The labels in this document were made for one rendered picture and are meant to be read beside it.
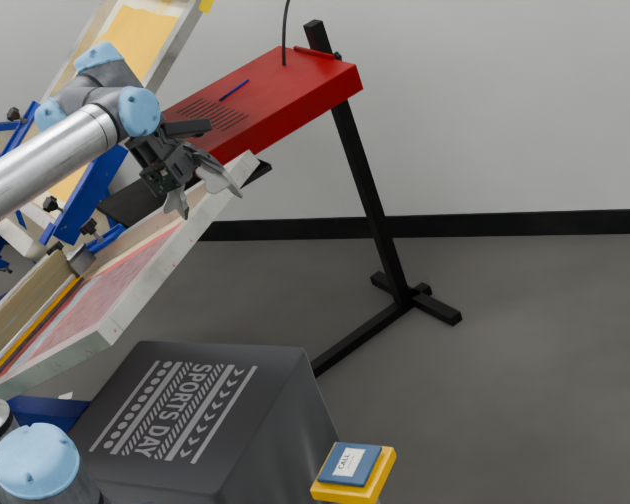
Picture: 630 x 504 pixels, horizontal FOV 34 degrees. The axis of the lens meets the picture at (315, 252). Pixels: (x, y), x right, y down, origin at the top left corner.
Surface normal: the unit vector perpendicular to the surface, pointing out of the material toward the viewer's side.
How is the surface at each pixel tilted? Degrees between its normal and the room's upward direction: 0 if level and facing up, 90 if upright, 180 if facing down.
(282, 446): 91
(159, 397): 0
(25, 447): 8
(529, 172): 90
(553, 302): 0
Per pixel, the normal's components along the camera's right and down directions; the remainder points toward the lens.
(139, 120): 0.79, 0.10
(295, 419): 0.90, 0.00
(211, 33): -0.40, 0.59
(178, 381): -0.30, -0.80
